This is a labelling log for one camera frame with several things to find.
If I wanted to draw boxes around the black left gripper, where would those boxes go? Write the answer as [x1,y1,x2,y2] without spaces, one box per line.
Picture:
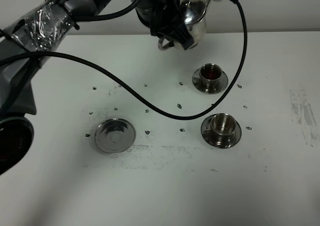
[149,0,194,50]

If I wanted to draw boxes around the stainless steel teapot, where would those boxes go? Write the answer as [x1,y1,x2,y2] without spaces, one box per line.
[157,0,210,51]

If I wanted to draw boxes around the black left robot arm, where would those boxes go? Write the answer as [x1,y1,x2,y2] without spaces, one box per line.
[0,0,194,173]

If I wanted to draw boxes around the far stainless steel teacup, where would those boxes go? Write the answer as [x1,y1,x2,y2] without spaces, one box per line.
[192,63,223,90]

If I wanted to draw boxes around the stainless steel teacup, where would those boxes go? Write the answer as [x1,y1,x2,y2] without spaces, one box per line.
[201,113,237,141]
[192,63,223,90]

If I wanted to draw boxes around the far stainless steel saucer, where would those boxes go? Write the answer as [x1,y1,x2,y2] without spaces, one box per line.
[192,69,229,94]

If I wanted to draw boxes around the stainless steel saucer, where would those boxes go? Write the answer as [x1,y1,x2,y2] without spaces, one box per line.
[202,121,242,149]
[192,69,229,94]

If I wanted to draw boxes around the near stainless steel teacup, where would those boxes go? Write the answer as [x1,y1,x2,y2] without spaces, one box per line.
[201,113,237,141]

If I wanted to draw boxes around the near stainless steel saucer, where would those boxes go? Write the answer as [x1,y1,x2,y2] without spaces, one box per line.
[202,121,242,149]

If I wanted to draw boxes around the steel teapot saucer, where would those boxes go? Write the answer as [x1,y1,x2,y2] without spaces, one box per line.
[94,118,136,154]

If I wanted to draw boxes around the black left camera cable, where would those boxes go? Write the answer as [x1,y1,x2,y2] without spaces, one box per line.
[0,0,248,120]

